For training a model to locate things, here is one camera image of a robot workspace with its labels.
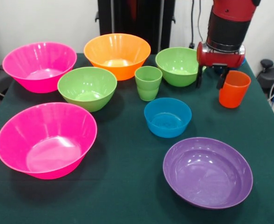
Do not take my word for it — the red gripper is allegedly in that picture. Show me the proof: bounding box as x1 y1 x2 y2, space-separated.
196 41 246 90

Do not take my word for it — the pink bowl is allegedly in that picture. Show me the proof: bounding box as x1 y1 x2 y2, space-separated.
0 102 98 180
2 42 77 94

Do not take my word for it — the orange-red cup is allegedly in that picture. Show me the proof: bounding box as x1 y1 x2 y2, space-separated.
219 70 252 109

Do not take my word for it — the green bowl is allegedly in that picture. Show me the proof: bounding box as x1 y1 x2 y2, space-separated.
155 47 207 88
57 66 118 113

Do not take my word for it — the light blue bowl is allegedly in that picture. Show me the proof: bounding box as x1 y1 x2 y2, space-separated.
144 97 192 139

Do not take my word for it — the green cup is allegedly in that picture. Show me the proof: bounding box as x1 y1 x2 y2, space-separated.
134 66 163 102

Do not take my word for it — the orange bowl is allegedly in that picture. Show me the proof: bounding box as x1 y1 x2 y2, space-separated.
83 33 151 81

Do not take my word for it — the purple bowl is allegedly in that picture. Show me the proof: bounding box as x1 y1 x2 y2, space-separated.
163 137 253 210

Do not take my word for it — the dark green tablecloth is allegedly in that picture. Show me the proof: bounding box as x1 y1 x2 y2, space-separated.
0 53 274 224

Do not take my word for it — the black cable with plug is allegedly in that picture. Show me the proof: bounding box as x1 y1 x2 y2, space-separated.
189 0 196 49

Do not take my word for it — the thin black cable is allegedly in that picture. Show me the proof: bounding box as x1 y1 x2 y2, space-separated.
197 0 205 43

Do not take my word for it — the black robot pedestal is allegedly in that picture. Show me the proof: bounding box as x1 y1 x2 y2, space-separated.
95 0 176 55

